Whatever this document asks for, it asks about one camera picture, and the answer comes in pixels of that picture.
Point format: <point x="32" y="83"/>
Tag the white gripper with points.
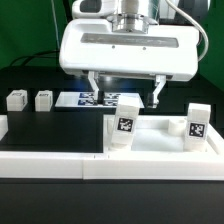
<point x="164" y="51"/>

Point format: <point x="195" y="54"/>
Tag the white square tabletop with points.
<point x="162" y="134"/>

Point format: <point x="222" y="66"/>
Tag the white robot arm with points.
<point x="137" y="16"/>

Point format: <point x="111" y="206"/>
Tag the white marker plate with tags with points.
<point x="85" y="99"/>

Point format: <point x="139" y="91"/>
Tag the white U-shaped obstacle fence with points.
<point x="111" y="165"/>

